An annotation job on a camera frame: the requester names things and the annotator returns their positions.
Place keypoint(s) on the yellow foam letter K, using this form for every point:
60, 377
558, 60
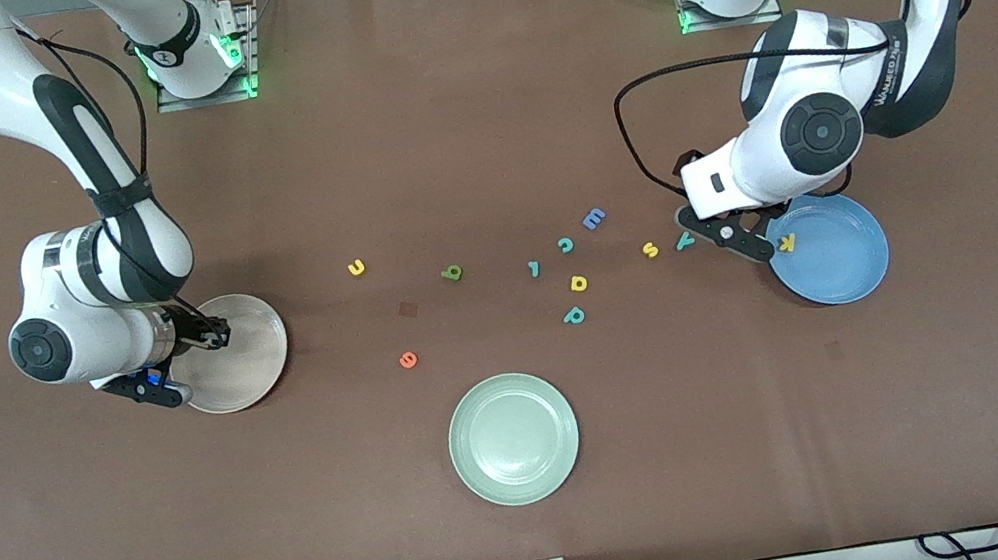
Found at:
789, 244

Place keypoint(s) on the teal foam letter Y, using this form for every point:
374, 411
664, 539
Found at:
685, 241

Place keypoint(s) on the yellow foam letter S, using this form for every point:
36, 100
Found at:
650, 250

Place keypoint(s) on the yellow foam letter u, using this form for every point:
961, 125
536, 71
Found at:
362, 266

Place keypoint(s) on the orange foam letter e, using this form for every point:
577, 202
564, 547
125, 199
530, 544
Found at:
402, 361

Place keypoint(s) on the green foam letter g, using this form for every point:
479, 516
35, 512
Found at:
449, 273

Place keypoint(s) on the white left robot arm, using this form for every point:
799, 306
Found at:
810, 81

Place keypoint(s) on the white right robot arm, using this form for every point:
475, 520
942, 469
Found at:
93, 338

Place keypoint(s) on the beige brown plate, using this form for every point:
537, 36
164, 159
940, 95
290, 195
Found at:
254, 361

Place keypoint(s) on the blue plate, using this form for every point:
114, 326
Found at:
836, 264

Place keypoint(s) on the blue foam letter E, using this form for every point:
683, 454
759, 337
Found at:
594, 219

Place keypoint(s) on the teal foam letter c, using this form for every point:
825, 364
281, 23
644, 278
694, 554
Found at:
571, 244

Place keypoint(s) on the yellow foam letter a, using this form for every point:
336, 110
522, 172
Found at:
573, 284

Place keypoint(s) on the teal foam letter d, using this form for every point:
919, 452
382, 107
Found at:
573, 313

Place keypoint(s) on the brown table cover sheet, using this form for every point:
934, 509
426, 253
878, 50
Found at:
571, 106

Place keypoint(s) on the teal foam letter L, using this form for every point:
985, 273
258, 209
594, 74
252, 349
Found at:
537, 269

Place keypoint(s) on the pale green plate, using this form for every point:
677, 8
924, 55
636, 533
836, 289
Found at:
514, 440

